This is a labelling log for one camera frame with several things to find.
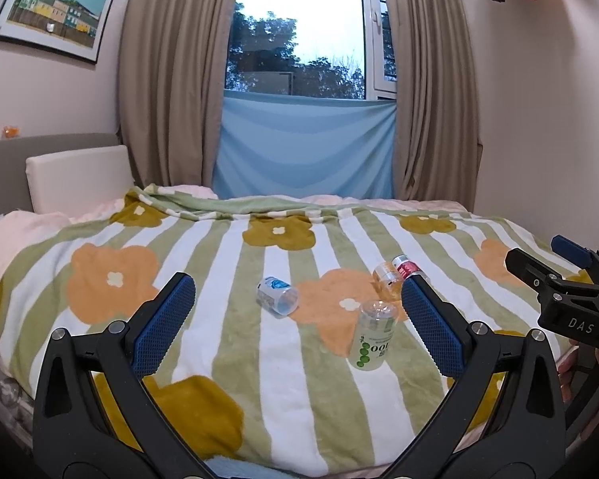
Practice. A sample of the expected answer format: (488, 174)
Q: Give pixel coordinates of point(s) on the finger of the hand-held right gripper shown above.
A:
(571, 251)
(529, 268)

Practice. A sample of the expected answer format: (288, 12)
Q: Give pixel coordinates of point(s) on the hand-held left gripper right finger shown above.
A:
(434, 329)

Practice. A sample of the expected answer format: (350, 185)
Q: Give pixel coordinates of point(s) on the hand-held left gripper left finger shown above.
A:
(164, 324)

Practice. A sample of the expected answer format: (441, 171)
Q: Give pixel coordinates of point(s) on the clear cup with green label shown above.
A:
(374, 334)

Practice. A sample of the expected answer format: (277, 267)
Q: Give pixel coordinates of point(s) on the clear cup with red label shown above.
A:
(404, 270)

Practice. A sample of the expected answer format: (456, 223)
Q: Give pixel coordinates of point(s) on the clear cup with blue label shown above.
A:
(277, 297)

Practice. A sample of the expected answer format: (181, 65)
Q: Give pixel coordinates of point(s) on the floral striped blanket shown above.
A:
(259, 359)

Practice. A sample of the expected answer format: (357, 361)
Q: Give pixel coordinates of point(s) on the light blue towel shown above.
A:
(239, 468)

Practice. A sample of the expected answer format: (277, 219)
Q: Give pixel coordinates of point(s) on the clear plastic item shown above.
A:
(10, 391)

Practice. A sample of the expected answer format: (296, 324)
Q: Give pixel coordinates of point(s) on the white pillow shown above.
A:
(80, 177)

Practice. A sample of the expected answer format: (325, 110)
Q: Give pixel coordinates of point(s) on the beige curtain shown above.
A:
(174, 85)
(434, 85)

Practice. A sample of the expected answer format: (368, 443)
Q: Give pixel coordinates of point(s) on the light blue cloth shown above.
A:
(304, 144)

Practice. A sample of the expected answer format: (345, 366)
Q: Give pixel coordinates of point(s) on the grey headboard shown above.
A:
(5, 159)

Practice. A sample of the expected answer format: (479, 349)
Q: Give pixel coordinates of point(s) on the small orange object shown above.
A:
(10, 131)

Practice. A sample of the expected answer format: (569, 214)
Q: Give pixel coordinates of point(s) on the window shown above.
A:
(304, 20)

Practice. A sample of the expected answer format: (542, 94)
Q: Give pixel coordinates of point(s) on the framed picture of houses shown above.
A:
(55, 7)

